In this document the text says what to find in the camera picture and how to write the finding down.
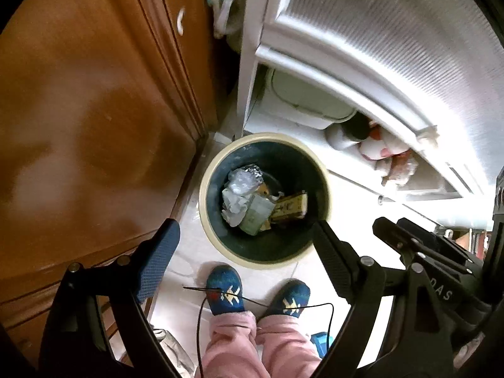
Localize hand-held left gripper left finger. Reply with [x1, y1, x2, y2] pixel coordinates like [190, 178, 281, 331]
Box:
[39, 218, 182, 378]

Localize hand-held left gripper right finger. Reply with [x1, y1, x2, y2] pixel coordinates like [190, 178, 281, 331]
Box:
[313, 220, 454, 378]

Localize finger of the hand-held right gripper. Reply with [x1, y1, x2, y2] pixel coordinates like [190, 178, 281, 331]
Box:
[372, 216, 438, 273]
[397, 217, 483, 273]

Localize round cream trash bin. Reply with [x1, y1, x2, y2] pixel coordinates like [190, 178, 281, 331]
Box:
[198, 133, 332, 270]

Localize blue patterned slipper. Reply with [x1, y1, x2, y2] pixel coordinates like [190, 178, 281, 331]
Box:
[262, 279, 312, 319]
[206, 265, 245, 316]

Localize crumpled brown plastic bag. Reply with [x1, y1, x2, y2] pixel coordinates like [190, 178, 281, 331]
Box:
[380, 152, 418, 187]

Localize white red plush toy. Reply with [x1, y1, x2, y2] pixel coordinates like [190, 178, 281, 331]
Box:
[358, 124, 410, 162]

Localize small blue object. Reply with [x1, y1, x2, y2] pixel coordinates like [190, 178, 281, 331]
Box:
[311, 333, 333, 359]

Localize grey plastic cup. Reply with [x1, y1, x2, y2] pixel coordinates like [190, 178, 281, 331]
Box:
[325, 112, 373, 151]

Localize pink pants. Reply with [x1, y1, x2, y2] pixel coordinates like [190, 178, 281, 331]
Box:
[201, 310, 324, 378]

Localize brown wooden cabinet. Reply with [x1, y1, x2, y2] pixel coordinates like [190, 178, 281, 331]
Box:
[0, 0, 221, 363]

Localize pale green lidded bucket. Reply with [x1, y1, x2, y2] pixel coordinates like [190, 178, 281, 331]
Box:
[266, 67, 357, 130]

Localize white frosted glass door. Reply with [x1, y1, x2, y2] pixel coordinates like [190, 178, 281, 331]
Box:
[236, 0, 504, 229]

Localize white teal plastic item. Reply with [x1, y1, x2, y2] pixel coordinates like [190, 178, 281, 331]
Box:
[207, 0, 241, 40]

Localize thin black wire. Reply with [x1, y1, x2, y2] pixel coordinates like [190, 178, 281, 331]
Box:
[183, 285, 335, 378]

